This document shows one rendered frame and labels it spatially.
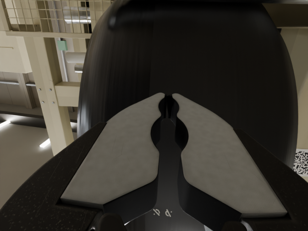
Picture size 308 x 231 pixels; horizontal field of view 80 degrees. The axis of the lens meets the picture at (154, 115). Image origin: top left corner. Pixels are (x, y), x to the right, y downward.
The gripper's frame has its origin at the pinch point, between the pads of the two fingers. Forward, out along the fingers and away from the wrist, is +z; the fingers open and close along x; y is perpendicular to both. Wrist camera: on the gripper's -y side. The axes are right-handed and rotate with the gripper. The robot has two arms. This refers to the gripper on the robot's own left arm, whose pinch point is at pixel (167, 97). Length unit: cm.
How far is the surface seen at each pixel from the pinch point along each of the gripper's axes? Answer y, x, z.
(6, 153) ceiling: 361, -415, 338
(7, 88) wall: 330, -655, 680
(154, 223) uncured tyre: 18.1, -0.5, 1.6
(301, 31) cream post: -0.4, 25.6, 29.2
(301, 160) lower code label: 24.4, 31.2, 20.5
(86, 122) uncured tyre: 7.6, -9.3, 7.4
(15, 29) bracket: 6, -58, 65
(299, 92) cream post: 9.3, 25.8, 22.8
